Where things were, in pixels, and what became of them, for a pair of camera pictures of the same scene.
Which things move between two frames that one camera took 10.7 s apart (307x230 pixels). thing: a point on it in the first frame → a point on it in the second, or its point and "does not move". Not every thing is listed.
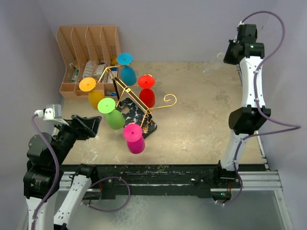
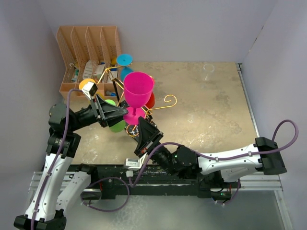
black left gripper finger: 83,131 → 112,121
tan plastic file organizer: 90,51 does not move
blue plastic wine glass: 128,74 does not move
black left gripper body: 67,136 → 97,110
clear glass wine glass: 216,62 → 208,68
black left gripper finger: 94,120 → 109,110
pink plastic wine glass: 132,133 → 138,86
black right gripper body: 229,57 → 150,145
